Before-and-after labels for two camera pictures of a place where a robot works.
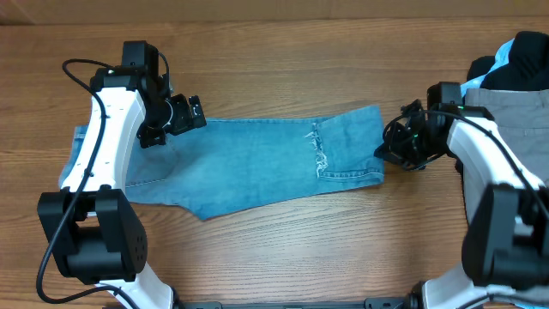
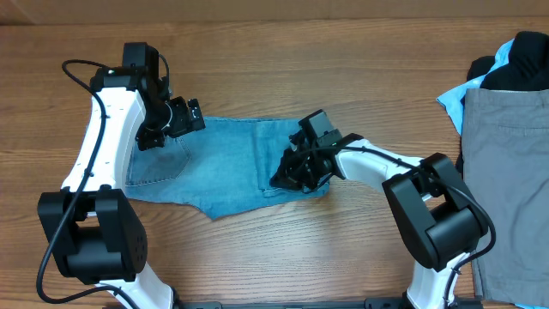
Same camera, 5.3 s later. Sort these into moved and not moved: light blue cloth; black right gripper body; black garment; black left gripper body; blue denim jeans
Moved: blue denim jeans; black right gripper body
Not moved: black left gripper body; light blue cloth; black garment
